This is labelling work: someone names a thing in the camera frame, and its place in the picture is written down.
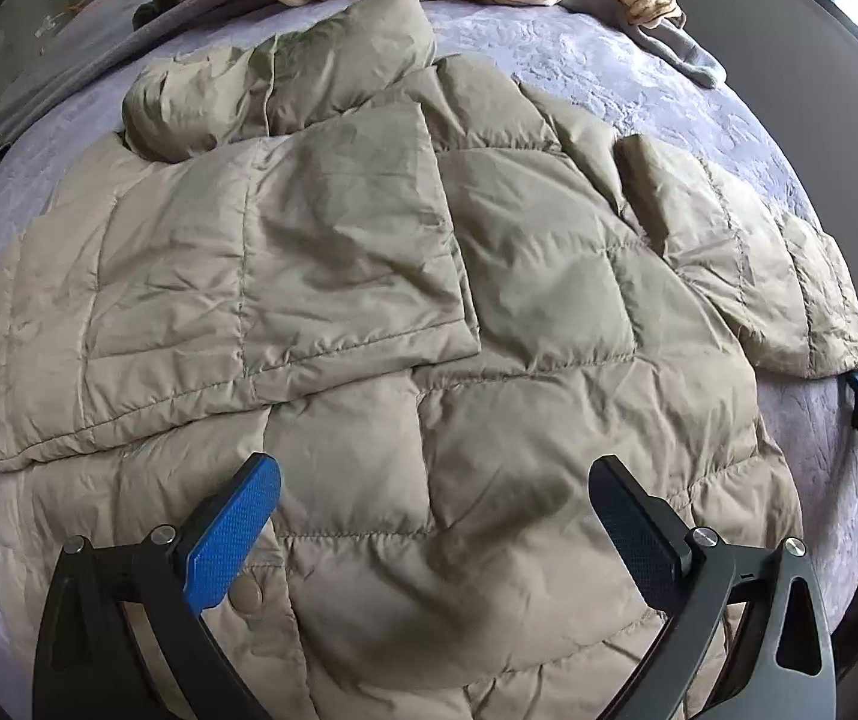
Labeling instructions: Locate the beige quilted puffer jacket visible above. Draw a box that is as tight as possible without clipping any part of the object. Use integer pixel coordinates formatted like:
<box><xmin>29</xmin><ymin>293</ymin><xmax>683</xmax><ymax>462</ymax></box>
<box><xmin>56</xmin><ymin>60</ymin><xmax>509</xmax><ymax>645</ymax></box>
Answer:
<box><xmin>0</xmin><ymin>0</ymin><xmax>858</xmax><ymax>718</ymax></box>

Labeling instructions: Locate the lavender fuzzy bed blanket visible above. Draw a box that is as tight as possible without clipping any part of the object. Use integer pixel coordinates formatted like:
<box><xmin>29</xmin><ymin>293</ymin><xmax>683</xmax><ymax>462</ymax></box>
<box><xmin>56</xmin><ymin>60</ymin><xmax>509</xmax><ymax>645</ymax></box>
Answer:
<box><xmin>0</xmin><ymin>0</ymin><xmax>858</xmax><ymax>718</ymax></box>

